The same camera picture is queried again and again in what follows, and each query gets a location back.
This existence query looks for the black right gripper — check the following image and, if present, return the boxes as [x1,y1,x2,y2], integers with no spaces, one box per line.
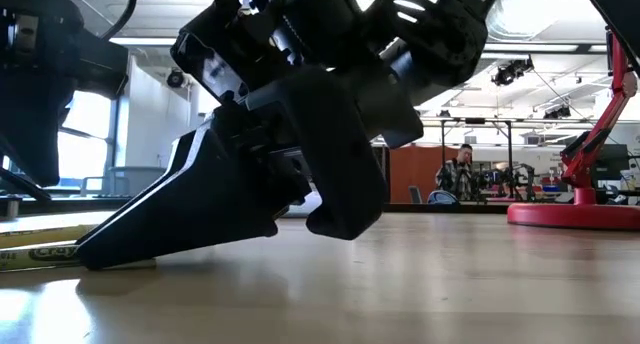
[169,0,421,240]

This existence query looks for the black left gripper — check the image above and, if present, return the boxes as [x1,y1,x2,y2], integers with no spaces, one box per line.
[0,0,129,188]

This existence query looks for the yellow marker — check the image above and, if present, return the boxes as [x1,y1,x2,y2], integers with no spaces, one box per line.
[0,224,97,250]

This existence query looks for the grey bin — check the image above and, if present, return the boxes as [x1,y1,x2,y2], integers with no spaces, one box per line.
[106,166,169,199]

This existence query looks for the orange partition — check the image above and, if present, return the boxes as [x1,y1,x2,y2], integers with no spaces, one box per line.
[388,146,472,204]

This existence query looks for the blue chair back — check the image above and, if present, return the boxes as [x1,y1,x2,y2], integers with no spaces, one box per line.
[426,189,459,206]

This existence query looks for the person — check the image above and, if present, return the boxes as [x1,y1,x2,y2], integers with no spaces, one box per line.
[435,143,476,204]

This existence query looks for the black background robot arms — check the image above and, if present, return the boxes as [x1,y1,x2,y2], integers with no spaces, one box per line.
[477,162,540,203]

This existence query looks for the red desk lamp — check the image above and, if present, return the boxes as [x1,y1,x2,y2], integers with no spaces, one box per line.
[507,31,640,231]

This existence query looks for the black overhead stand frame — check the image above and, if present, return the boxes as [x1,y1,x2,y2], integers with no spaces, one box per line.
[438,116,515,165]

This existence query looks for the black cable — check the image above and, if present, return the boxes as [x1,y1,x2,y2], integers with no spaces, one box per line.
[99,0,139,41]

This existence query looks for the black ceiling camera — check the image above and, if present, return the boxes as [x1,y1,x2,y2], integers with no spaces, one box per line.
[491,57,535,88]

